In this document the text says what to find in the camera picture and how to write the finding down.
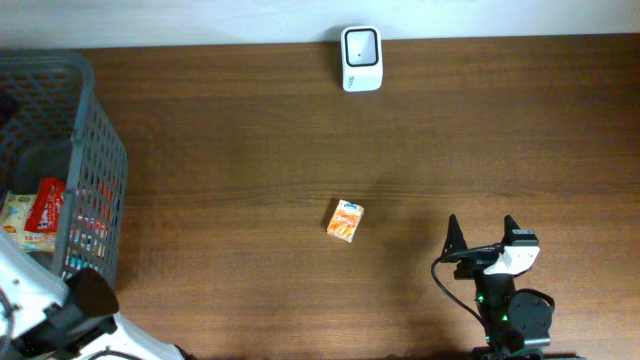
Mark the grey plastic basket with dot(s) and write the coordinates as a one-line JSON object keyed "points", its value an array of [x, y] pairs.
{"points": [[53, 126]]}

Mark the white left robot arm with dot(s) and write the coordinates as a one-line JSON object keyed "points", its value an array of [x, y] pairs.
{"points": [[46, 317]]}

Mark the red candy bag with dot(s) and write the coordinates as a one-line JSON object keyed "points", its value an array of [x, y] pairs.
{"points": [[45, 212]]}

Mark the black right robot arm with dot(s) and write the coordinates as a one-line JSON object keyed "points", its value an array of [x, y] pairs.
{"points": [[516, 322]]}

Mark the beige wet wipes pack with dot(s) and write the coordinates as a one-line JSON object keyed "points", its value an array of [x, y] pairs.
{"points": [[14, 215]]}

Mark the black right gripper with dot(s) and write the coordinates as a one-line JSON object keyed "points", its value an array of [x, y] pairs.
{"points": [[476, 255]]}

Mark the white barcode scanner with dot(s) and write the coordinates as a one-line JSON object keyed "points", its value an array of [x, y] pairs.
{"points": [[361, 58]]}

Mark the orange juice carton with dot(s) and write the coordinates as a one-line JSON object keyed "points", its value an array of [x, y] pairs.
{"points": [[345, 220]]}

